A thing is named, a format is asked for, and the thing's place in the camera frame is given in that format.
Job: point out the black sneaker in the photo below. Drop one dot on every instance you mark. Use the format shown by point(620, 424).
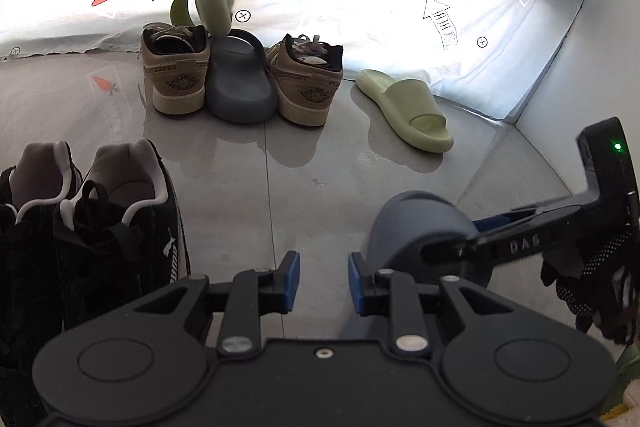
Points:
point(30, 257)
point(120, 257)

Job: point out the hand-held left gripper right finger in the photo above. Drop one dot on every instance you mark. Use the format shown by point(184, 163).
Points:
point(359, 284)

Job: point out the grey slide sandal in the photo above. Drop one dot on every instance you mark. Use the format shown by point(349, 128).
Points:
point(415, 222)
point(240, 87)

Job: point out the person's right hand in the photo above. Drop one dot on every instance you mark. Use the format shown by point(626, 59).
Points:
point(605, 282)

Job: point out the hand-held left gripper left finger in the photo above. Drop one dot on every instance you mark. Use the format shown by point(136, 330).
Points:
point(290, 282)

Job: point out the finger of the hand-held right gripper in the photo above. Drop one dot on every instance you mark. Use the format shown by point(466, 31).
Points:
point(495, 223)
point(447, 248)

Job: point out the green slide sandal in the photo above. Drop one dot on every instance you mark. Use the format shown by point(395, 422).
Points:
point(415, 107)
point(212, 2)

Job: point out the tan sneaker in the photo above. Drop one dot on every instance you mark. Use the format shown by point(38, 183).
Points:
point(305, 87)
point(177, 77)

